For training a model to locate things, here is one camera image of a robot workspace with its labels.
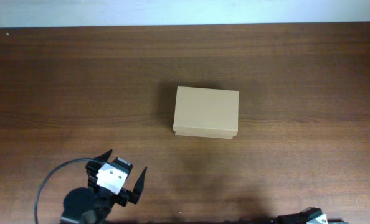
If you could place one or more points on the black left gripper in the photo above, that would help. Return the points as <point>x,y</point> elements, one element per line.
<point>123,196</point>

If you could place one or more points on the cardboard box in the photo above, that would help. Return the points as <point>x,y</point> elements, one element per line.
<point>205,112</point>

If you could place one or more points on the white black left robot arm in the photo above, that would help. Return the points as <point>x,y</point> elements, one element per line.
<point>92,204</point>

